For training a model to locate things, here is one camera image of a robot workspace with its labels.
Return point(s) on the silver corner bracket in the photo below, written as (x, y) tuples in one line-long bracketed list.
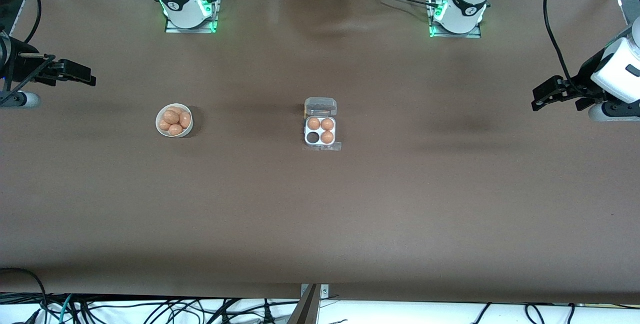
[(324, 291)]

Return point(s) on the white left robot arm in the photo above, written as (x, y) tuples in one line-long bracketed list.
[(467, 2)]

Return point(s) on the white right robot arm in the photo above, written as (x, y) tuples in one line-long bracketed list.
[(180, 4)]

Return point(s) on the white round bowl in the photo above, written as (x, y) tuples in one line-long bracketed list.
[(161, 133)]

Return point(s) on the clear plastic egg box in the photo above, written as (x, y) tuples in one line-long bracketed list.
[(320, 107)]

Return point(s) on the dark metal strut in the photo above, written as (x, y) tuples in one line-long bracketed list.
[(304, 311)]

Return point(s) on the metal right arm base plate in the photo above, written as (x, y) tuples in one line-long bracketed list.
[(210, 27)]

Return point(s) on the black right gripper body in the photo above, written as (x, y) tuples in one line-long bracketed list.
[(21, 66)]

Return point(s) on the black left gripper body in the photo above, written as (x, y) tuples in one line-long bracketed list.
[(586, 80)]

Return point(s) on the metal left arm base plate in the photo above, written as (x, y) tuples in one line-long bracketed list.
[(475, 34)]

